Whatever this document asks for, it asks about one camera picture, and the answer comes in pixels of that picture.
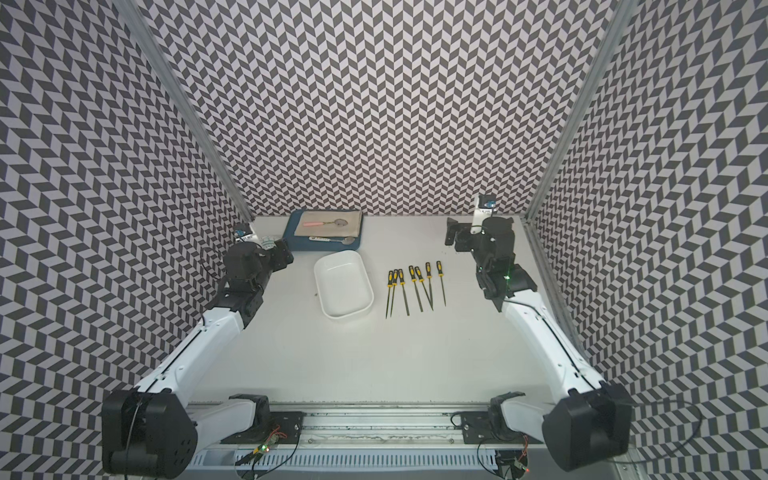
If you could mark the aluminium corner post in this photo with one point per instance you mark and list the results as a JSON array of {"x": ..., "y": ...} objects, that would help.
[
  {"x": 141, "y": 34},
  {"x": 614, "y": 33}
]

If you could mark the white plastic storage box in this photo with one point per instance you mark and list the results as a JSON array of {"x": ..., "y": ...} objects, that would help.
[{"x": 343, "y": 286}]

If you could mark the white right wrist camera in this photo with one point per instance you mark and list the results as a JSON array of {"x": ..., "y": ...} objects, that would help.
[{"x": 484, "y": 207}]

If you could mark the left electronics board with wires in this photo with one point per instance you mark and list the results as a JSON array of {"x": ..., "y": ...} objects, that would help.
[{"x": 245, "y": 467}]

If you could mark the aluminium corner post right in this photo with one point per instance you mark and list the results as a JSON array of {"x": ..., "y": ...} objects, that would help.
[{"x": 614, "y": 33}]

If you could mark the aluminium corner post left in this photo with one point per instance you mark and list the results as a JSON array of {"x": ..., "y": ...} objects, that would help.
[{"x": 141, "y": 34}]

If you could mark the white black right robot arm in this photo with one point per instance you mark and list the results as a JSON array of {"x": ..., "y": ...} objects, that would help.
[{"x": 585, "y": 419}]

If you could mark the black yellow file tool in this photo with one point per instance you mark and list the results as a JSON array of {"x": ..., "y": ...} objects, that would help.
[
  {"x": 390, "y": 281},
  {"x": 439, "y": 266},
  {"x": 413, "y": 277},
  {"x": 401, "y": 281},
  {"x": 394, "y": 282},
  {"x": 429, "y": 290},
  {"x": 422, "y": 282}
]

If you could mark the right electronics board with wires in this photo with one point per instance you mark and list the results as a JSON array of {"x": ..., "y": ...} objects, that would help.
[{"x": 504, "y": 463}]

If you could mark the beige folded cloth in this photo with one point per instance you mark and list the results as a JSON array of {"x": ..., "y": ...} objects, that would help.
[{"x": 353, "y": 228}]

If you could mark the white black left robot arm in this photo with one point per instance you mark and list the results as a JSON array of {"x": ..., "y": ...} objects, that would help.
[{"x": 147, "y": 430}]

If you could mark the white handled metal spoon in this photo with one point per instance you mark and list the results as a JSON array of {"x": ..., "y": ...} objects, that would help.
[{"x": 344, "y": 241}]

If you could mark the electronics board with wires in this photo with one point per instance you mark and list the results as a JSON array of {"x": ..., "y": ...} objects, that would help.
[
  {"x": 504, "y": 463},
  {"x": 245, "y": 467}
]

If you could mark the pink handled slotted spoon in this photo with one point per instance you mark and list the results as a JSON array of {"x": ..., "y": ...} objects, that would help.
[{"x": 337, "y": 222}]

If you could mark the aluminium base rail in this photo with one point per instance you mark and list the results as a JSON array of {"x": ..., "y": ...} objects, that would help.
[{"x": 388, "y": 442}]

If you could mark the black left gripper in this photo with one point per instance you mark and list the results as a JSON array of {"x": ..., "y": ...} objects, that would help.
[{"x": 279, "y": 254}]

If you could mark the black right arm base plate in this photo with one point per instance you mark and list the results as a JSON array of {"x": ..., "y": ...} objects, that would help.
[{"x": 475, "y": 427}]

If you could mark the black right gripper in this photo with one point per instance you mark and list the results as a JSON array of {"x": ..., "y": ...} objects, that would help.
[{"x": 464, "y": 234}]

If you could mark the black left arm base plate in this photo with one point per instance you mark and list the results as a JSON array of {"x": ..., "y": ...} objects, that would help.
[{"x": 287, "y": 424}]

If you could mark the teal rectangular tray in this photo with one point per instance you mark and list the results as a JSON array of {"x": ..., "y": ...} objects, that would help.
[{"x": 302, "y": 244}]

